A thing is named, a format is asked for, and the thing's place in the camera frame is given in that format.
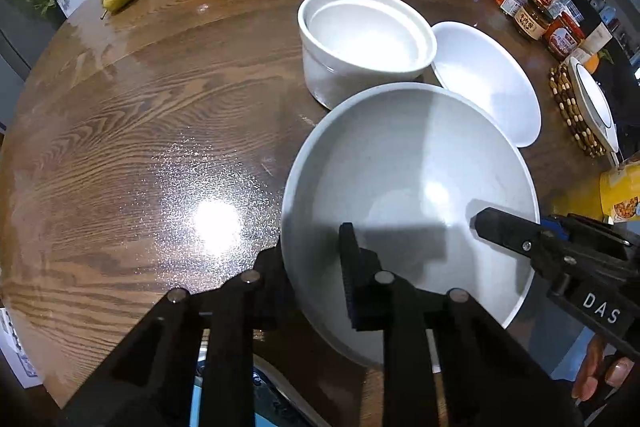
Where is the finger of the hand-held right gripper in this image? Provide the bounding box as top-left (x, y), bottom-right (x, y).
top-left (542, 214), bottom-right (640, 253)
top-left (472, 207), bottom-right (546, 260)

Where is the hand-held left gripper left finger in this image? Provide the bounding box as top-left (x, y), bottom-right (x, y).
top-left (60, 247), bottom-right (301, 427)

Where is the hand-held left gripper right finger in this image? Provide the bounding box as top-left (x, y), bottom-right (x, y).
top-left (339, 222), bottom-right (586, 427)

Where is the large white bowl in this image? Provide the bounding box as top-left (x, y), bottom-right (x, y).
top-left (280, 83), bottom-right (542, 368)

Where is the blue plate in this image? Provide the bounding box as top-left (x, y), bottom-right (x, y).
top-left (192, 347), bottom-right (301, 427)

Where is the medium white bowl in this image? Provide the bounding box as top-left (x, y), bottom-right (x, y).
top-left (430, 22), bottom-right (543, 148)

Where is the white straight-sided bowl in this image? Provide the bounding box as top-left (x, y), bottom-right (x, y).
top-left (297, 0), bottom-right (437, 112)

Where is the person's right hand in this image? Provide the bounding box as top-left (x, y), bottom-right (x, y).
top-left (572, 334), bottom-right (640, 403)

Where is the yellow food packet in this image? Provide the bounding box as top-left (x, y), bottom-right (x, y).
top-left (599, 164), bottom-right (640, 224)

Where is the white dish on beaded trivet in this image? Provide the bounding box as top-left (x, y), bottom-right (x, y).
top-left (548, 59), bottom-right (621, 158)

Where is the blue-rimmed white bowl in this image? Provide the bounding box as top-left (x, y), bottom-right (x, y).
top-left (567, 56), bottom-right (621, 154)

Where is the red sauce jar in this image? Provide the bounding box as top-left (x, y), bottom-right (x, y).
top-left (542, 11), bottom-right (586, 62)

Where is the beige carton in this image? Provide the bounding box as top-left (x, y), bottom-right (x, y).
top-left (572, 23), bottom-right (613, 64)

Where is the brown sauce jar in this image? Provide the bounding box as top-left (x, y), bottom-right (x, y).
top-left (514, 0), bottom-right (551, 42)

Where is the white cardboard box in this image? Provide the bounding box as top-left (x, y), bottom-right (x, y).
top-left (0, 307), bottom-right (38, 390)

